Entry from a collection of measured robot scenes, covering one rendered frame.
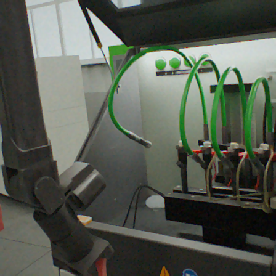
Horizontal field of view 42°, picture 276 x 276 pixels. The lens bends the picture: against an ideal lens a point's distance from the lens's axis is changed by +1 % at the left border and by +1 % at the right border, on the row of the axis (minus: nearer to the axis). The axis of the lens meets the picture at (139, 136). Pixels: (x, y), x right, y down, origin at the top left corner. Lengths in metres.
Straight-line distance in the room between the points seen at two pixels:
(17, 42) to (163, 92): 0.94
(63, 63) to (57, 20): 2.43
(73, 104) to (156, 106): 2.73
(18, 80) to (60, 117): 3.48
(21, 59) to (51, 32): 6.05
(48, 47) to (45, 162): 6.12
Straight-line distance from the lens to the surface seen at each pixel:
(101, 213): 1.30
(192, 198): 1.09
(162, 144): 1.46
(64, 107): 4.04
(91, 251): 0.65
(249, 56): 1.28
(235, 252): 0.88
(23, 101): 0.54
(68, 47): 6.36
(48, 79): 3.94
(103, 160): 1.28
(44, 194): 0.55
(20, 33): 0.55
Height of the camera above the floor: 1.38
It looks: 11 degrees down
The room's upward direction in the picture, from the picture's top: 5 degrees counter-clockwise
